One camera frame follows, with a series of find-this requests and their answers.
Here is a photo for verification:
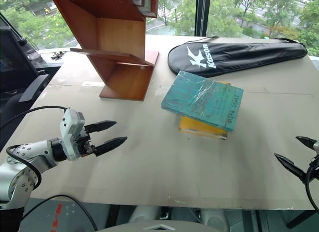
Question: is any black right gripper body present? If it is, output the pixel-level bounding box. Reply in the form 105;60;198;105
306;154;319;184

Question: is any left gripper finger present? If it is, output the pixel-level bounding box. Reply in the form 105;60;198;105
94;136;128;157
84;120;118;134

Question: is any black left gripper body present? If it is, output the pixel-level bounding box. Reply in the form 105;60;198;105
78;125;97;158

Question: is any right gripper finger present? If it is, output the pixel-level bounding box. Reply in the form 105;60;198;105
274;153;308;184
295;136;318;151

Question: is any yellow book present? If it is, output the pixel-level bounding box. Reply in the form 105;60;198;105
177;80;232;141

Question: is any brown wooden bookshelf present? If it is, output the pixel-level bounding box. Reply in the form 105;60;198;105
49;0;160;102

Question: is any teal plastic-wrapped book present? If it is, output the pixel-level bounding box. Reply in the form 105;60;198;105
160;70;244;133

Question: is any black table leg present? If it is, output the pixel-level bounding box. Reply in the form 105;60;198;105
286;209;315;229

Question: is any white rounded robot leg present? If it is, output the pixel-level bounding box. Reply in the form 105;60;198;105
129;206;165;224
201;209;230;231

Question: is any black office chair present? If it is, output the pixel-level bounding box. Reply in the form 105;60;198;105
0;11;52;153

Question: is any small dark metal object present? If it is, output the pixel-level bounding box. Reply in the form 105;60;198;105
51;50;67;61

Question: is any grey rounded robot torso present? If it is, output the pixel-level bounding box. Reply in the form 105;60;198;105
98;218;225;232

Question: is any black Kason racket bag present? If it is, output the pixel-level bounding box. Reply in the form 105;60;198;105
167;36;308;78

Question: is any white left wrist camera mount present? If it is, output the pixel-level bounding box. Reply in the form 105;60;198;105
59;107;87;162

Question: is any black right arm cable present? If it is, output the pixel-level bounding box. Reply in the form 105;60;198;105
305;164;319;214

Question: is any black cable under table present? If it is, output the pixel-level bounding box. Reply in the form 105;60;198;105
23;194;98;232

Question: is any black window frame post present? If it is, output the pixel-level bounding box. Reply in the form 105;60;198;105
195;0;213;37

